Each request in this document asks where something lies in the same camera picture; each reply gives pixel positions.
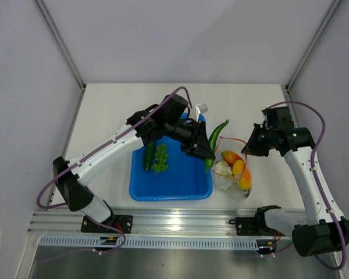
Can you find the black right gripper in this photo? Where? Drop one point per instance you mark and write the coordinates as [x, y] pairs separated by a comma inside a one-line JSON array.
[[251, 147]]

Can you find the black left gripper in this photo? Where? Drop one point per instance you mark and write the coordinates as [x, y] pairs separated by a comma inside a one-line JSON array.
[[199, 133]]

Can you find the green chili pepper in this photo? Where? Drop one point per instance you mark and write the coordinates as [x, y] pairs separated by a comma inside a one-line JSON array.
[[208, 163]]

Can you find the clear zip top bag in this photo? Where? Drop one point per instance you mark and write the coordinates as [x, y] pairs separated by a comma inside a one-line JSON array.
[[229, 185]]

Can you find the green grape bunch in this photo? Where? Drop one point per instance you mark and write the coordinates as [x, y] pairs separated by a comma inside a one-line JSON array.
[[160, 162]]

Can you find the dark green cucumber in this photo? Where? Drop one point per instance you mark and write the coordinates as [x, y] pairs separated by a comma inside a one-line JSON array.
[[149, 155]]

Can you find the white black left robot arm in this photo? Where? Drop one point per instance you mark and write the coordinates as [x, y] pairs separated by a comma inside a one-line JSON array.
[[73, 176]]

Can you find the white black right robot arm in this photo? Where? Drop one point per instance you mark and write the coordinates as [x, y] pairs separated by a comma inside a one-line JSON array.
[[326, 229]]

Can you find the blue plastic tray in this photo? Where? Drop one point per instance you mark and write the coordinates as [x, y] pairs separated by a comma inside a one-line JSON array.
[[185, 179]]

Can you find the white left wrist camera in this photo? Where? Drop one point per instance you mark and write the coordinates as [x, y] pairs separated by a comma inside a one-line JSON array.
[[200, 109]]

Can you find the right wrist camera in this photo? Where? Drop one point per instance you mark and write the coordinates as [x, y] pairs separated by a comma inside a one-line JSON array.
[[278, 118]]

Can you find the aluminium mounting rail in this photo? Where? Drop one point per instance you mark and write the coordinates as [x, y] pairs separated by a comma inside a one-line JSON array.
[[147, 222]]

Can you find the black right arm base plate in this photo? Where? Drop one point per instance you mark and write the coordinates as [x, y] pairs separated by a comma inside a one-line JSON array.
[[250, 226]]

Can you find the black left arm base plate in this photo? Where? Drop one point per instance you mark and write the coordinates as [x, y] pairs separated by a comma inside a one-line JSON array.
[[122, 223]]

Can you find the white slotted cable duct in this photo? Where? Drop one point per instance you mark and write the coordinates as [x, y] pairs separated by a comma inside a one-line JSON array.
[[153, 243]]

